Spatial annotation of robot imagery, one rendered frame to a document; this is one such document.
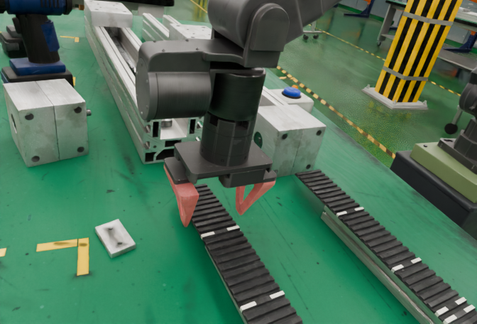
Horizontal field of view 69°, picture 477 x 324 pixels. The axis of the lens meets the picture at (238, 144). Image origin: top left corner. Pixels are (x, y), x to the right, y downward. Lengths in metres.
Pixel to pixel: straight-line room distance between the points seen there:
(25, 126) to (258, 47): 0.37
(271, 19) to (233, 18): 0.03
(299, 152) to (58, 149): 0.39
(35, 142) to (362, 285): 0.49
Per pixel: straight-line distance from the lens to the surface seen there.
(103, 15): 1.08
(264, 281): 0.39
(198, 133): 0.59
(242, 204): 0.46
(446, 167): 0.80
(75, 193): 0.54
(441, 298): 0.47
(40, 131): 0.58
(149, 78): 0.31
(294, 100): 0.79
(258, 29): 0.30
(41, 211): 0.52
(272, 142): 0.57
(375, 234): 0.51
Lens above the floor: 1.11
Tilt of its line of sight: 29 degrees down
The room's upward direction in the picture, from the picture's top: 11 degrees clockwise
